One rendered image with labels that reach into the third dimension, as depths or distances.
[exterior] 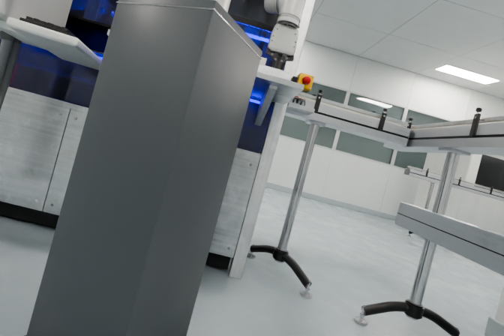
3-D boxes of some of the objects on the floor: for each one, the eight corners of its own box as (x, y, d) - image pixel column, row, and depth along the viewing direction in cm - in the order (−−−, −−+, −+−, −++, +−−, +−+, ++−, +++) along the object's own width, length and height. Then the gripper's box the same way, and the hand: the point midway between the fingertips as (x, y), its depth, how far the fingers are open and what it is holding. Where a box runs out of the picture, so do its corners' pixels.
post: (229, 271, 158) (337, -134, 160) (240, 274, 158) (348, -130, 160) (228, 276, 151) (341, -146, 154) (241, 279, 151) (352, -142, 154)
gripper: (269, 14, 112) (256, 64, 112) (309, 26, 113) (296, 76, 113) (267, 22, 120) (254, 70, 120) (304, 34, 121) (292, 80, 121)
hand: (276, 67), depth 116 cm, fingers closed, pressing on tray
